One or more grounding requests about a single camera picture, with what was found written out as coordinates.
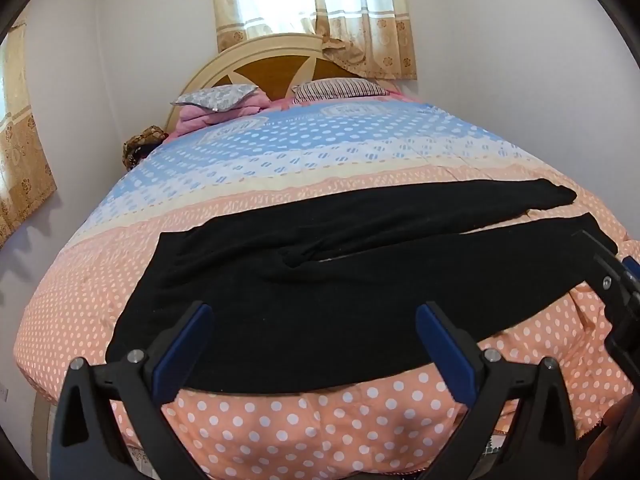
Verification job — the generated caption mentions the brown patterned bag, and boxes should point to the brown patterned bag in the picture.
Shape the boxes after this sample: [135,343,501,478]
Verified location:
[123,127,168,168]

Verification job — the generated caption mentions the person's right hand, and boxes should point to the person's right hand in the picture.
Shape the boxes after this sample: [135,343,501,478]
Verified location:
[587,394,640,480]

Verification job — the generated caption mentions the polka-dot bedspread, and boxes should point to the polka-dot bedspread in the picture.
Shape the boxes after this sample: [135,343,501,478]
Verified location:
[14,100,640,480]

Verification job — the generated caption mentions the beige floral side curtain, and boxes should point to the beige floral side curtain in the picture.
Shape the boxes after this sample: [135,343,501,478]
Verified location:
[0,20,58,248]

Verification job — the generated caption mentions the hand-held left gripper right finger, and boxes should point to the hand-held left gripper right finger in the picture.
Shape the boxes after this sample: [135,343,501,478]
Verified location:
[416,301,584,480]

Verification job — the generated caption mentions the beige floral window curtain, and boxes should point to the beige floral window curtain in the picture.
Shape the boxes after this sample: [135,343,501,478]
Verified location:
[207,0,418,81]

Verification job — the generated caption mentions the pink folded blanket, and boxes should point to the pink folded blanket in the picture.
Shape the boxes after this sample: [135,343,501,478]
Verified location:
[172,91,273,136]

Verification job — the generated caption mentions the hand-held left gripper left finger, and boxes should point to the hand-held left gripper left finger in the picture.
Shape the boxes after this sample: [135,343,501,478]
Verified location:
[50,301,216,480]

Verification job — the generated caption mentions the cream wooden headboard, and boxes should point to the cream wooden headboard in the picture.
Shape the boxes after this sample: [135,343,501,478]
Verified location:
[165,34,366,133]

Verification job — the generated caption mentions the black pants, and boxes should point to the black pants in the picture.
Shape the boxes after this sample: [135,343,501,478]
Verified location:
[106,177,618,393]

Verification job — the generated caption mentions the grey patterned pillow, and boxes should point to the grey patterned pillow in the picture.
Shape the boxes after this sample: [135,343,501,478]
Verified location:
[172,85,258,111]

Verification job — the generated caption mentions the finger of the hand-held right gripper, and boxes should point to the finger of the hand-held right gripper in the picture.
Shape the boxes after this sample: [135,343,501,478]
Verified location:
[592,255,640,322]
[575,229,621,261]

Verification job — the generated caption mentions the striped pillow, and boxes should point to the striped pillow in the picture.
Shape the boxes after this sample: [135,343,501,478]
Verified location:
[291,78,390,105]

